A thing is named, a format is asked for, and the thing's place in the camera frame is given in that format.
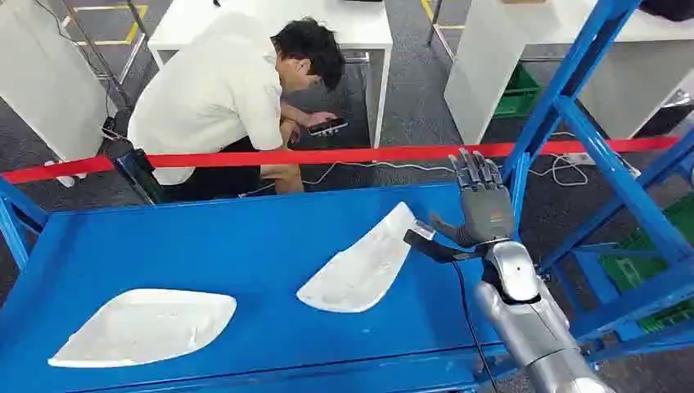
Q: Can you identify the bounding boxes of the black bag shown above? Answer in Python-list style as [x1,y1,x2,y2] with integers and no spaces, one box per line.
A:
[638,0,694,23]

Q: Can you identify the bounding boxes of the black smartphone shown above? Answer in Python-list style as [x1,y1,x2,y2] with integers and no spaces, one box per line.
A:
[307,117,350,138]

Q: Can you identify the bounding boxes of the black barrier post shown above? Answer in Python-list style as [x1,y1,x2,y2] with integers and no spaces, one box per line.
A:
[113,148,164,206]

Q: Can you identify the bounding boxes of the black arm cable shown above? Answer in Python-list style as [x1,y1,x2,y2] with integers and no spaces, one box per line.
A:
[451,260,501,393]

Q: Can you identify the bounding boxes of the white leaf-shaped plastic shell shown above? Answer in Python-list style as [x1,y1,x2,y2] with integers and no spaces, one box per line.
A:
[47,288,238,369]

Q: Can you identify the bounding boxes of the blue metal work table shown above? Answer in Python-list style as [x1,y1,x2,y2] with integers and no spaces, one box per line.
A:
[0,178,523,393]

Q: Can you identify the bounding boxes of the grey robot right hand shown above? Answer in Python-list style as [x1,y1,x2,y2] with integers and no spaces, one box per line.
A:
[430,149,516,248]

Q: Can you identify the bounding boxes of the white power cable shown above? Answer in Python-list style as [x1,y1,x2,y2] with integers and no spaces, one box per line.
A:
[238,131,590,200]

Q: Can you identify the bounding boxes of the person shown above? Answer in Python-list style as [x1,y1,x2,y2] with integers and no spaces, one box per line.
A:
[126,11,348,203]

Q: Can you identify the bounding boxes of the red barrier tape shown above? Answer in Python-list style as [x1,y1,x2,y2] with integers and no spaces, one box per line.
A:
[0,136,680,186]

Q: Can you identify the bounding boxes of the green plastic crate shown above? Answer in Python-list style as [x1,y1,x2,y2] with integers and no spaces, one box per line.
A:
[597,194,694,333]
[492,61,543,120]

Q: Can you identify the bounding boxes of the blue metal rack frame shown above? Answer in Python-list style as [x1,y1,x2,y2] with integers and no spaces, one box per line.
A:
[500,0,694,381]

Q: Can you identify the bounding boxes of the metal stand legs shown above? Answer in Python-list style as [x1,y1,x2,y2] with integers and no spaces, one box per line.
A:
[58,0,154,112]

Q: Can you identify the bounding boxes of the white curved plastic shell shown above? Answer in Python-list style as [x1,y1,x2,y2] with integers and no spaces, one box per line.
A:
[296,201,419,314]

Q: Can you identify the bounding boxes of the white table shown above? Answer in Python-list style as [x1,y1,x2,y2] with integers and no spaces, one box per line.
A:
[443,0,694,146]
[0,0,111,164]
[146,0,394,151]

